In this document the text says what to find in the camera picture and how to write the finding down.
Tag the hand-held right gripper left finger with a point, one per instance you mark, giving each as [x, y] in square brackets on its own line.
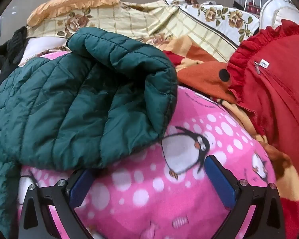
[81, 186]

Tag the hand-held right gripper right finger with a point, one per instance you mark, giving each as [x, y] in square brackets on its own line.
[218, 181]

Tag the dark green puffer jacket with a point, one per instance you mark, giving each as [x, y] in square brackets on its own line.
[64, 99]

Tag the pink penguin print blanket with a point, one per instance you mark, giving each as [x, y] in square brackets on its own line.
[144, 184]

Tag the red ruffled pillow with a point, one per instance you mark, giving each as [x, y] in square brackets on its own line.
[276, 99]

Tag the orange cartoon print blanket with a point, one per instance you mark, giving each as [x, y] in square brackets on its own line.
[201, 77]

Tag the white pillow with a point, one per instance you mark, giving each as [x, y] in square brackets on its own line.
[44, 46]

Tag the black quilted jacket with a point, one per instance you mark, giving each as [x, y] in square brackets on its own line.
[13, 47]

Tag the cream rose print quilt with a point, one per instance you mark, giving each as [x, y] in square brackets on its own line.
[139, 20]

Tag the white padded headboard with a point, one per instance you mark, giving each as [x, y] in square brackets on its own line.
[271, 12]

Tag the orange ruffled pillow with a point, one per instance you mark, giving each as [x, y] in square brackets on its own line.
[72, 2]

